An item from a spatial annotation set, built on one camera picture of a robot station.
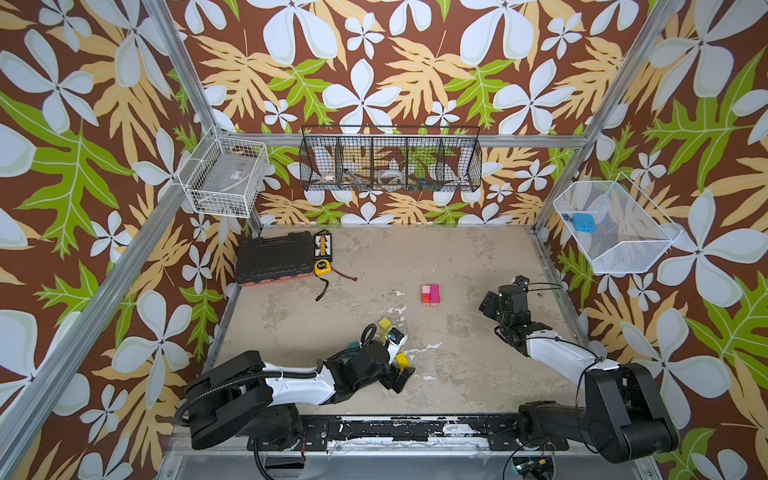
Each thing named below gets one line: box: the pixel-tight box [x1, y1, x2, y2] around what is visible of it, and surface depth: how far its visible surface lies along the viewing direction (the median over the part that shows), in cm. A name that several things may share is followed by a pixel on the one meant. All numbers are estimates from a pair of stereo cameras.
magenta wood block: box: [430, 284, 441, 304], surface depth 98 cm
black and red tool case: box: [236, 231, 315, 287], surface depth 106 cm
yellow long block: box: [396, 352, 411, 371], surface depth 88 cm
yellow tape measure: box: [314, 259, 332, 276], surface depth 107 cm
